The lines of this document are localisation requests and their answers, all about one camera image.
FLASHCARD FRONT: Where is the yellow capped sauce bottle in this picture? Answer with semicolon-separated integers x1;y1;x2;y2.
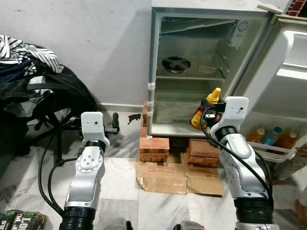
190;88;222;131

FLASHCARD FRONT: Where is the small white fridge cabinet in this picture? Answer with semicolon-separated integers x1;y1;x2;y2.
146;0;288;139

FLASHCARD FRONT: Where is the clear fridge shelf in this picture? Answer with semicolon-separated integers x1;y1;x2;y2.
156;72;226;81

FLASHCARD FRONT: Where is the small black floor scrap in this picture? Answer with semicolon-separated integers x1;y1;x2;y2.
128;114;142;125

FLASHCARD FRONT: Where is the orange juice bottle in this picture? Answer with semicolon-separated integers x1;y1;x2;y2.
281;130;299;149
254;127;266;142

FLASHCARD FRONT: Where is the black backpack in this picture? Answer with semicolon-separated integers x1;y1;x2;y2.
0;62;96;154

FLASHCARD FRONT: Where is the round dark bowl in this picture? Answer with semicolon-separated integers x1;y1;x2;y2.
162;56;191;74

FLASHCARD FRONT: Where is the blue labelled plastic bottle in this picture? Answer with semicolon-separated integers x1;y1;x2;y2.
263;127;282;146

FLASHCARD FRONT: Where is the flat brown printed cardboard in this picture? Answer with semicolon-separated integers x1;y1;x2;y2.
136;152;188;195

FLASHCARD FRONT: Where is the person in pale pink clothes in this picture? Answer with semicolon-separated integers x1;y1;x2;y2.
273;144;307;228

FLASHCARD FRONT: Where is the grey robot left leg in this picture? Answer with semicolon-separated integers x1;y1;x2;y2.
103;218;132;230

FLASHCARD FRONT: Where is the grey robot leg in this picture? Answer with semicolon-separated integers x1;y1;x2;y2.
103;218;132;230
175;220;204;230

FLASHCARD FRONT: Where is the black white striped cloth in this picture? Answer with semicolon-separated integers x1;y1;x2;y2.
0;34;63;72

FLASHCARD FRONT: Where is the grey robot right leg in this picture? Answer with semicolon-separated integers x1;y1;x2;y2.
175;220;204;230

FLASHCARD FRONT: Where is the dark green printed carton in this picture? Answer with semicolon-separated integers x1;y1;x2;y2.
0;210;47;230

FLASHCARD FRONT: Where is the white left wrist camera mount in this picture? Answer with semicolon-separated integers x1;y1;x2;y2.
81;112;110;144

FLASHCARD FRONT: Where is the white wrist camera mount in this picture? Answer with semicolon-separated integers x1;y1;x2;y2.
211;96;250;137
81;112;110;144

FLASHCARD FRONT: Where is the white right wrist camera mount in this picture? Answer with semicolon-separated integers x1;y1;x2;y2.
211;96;250;137

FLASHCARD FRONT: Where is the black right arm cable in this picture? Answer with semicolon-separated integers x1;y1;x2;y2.
201;106;272;197

